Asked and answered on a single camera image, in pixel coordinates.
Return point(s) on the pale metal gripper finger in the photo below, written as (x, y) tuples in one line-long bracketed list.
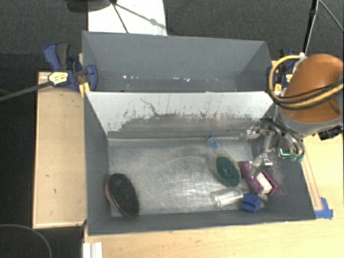
[(267, 161), (256, 166)]

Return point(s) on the purple and white block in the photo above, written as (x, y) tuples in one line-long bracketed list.
[(266, 183)]

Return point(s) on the blue block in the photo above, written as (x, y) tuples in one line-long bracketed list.
[(251, 202)]

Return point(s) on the clear glass jar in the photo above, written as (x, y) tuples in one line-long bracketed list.
[(228, 197)]

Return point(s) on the grey metal bin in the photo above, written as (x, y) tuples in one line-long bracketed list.
[(172, 165)]

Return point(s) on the dark oval disc pink rim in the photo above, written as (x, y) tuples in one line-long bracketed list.
[(123, 195)]

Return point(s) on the pale wood board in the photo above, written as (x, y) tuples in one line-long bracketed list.
[(59, 154)]

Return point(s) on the black cylinder on white bracket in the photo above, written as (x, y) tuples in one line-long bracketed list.
[(330, 133)]

